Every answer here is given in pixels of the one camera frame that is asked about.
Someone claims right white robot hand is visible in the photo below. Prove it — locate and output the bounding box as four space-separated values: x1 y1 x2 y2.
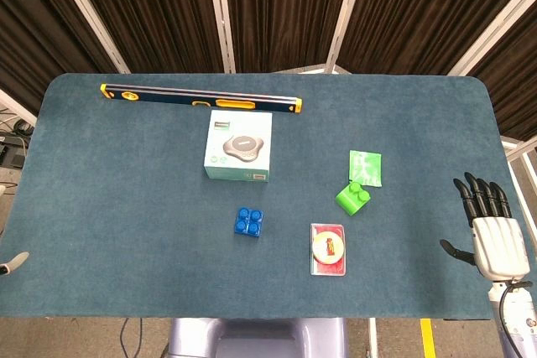
439 172 531 282

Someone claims green toy building block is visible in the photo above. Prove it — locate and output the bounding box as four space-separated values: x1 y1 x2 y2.
335 180 371 217

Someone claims yellow floor tape strip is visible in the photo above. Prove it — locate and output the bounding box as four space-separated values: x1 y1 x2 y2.
420 319 436 358

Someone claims green foil sachet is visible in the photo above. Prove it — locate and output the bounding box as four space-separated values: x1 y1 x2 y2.
347 149 383 188

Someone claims white metal table leg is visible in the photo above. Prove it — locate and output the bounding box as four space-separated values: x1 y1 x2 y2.
368 318 379 358

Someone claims brown pleated divider curtain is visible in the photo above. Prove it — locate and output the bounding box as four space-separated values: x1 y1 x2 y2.
61 0 224 75
0 0 120 117
221 0 356 74
336 0 537 76
465 0 537 142

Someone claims red card packet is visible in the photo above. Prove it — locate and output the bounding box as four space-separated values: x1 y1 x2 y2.
310 223 347 278

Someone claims blue toy building block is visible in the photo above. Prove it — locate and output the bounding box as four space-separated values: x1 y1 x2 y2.
232 205 265 237

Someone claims silver robot torso base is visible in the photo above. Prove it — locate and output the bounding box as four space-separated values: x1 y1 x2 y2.
166 317 350 358

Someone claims white speaker product box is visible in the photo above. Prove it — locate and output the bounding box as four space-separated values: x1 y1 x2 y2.
203 109 274 184

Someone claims blue yellow spirit level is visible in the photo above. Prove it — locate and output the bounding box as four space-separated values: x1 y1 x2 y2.
99 83 304 115

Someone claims teal felt table mat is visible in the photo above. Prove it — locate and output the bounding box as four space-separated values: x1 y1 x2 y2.
0 72 520 319

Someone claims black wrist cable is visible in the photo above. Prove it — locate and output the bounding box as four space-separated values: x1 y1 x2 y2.
498 281 530 336

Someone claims white divider frame post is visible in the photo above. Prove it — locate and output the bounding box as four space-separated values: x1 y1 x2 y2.
446 0 537 77
204 0 237 75
325 0 367 75
44 0 132 75

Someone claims black floor cable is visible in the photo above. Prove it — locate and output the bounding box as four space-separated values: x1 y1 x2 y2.
120 318 144 355

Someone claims black power strip with cables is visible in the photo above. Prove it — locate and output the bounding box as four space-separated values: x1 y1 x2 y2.
0 109 35 169

